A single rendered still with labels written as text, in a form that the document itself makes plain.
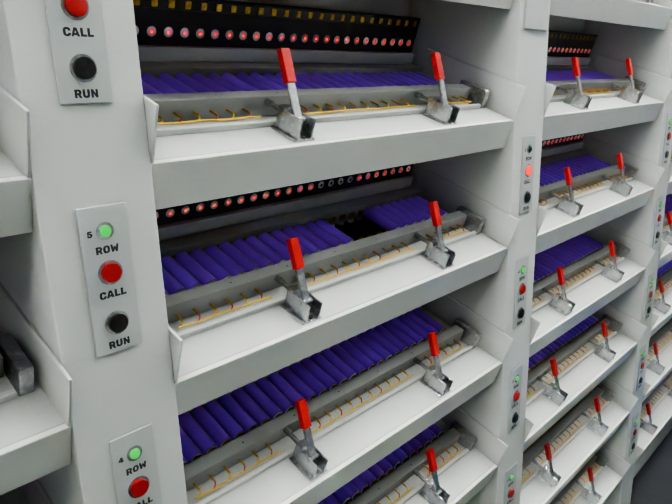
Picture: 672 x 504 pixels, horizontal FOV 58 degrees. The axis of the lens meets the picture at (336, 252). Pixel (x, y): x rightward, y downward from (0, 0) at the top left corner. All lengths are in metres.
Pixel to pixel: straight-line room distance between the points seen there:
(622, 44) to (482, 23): 0.70
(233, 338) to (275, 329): 0.05
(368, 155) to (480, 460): 0.65
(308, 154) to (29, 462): 0.37
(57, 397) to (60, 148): 0.20
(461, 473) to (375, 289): 0.46
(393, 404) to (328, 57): 0.50
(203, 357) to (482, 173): 0.58
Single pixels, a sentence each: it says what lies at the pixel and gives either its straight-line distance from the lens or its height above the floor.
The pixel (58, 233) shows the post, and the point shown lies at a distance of 0.50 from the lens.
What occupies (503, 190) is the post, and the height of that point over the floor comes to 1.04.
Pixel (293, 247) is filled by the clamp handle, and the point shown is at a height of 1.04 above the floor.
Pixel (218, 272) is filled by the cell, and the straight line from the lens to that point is 0.70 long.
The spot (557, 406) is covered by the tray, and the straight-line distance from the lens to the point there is 1.37.
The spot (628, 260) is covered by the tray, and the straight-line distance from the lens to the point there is 1.68.
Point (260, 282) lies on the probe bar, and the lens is 0.70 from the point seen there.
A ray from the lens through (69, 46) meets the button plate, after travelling 0.50.
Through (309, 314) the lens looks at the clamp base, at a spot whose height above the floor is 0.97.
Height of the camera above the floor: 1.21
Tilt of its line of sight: 15 degrees down
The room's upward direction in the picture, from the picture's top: 2 degrees counter-clockwise
